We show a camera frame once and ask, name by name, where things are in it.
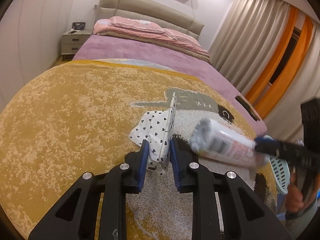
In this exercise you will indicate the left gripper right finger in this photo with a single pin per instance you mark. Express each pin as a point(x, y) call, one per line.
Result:
point(224, 206)

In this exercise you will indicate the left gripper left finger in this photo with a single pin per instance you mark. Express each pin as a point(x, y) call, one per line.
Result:
point(95, 205)

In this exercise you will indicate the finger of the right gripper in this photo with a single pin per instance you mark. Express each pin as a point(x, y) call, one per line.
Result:
point(267, 146)

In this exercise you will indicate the white heart pattern wrapper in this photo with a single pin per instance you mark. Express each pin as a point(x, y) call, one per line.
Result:
point(156, 127)

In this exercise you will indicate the person right hand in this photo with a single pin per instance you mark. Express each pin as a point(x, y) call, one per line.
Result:
point(294, 199)

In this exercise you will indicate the light blue plastic basket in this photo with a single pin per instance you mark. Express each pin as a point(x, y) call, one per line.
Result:
point(281, 173)

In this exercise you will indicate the beige right curtain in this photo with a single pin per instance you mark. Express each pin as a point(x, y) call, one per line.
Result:
point(285, 120)

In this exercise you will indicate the beige curtain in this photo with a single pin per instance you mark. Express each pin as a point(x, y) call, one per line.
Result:
point(247, 40)
point(285, 120)

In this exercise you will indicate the yellow panda rug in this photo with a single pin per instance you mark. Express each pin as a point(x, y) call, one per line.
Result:
point(77, 117)

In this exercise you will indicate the beige left curtain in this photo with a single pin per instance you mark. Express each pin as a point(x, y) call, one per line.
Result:
point(247, 40)

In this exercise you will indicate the bed with purple cover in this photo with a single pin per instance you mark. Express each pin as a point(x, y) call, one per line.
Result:
point(107, 47)

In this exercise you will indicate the pink pillow right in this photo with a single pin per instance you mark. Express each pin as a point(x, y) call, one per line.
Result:
point(179, 36)

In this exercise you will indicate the pink pillow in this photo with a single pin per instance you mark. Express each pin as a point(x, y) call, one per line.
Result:
point(138, 25)
point(179, 36)

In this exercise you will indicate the pink pillow left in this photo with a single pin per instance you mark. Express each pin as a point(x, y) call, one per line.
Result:
point(138, 25)

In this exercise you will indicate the folded pink striped quilt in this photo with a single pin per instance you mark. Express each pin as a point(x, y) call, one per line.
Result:
point(103, 28)

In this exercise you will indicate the bedside table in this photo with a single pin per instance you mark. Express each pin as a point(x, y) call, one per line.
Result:
point(72, 41)

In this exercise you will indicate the beige padded headboard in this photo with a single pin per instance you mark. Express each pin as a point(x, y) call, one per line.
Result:
point(149, 10)

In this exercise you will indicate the white wardrobe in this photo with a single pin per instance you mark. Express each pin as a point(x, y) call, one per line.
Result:
point(31, 32)

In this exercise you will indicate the picture frame on nightstand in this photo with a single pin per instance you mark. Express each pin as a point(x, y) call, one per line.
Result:
point(78, 25)

